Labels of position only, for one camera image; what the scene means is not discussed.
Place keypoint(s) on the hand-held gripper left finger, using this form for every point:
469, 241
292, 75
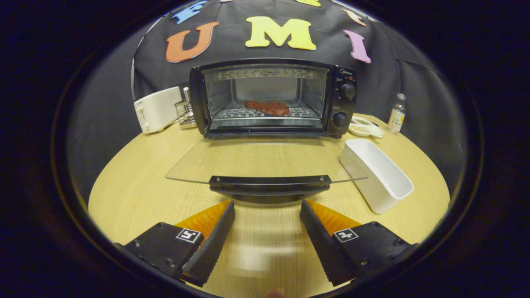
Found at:
211, 246

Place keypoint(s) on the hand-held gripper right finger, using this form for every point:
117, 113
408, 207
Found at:
325, 244

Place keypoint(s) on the black toaster oven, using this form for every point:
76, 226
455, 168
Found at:
343, 105

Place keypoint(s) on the red raw meat steak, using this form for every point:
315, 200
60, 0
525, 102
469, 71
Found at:
267, 107

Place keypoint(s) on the white bread toaster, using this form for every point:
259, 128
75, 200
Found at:
159, 108

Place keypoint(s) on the white rectangular plastic tray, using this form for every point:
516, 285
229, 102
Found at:
381, 174

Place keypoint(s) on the white divided seasoning dish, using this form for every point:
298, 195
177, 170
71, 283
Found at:
368, 129

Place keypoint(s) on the clear glass bottle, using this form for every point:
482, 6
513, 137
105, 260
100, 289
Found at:
396, 118

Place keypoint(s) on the black backdrop cloth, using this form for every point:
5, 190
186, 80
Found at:
385, 74

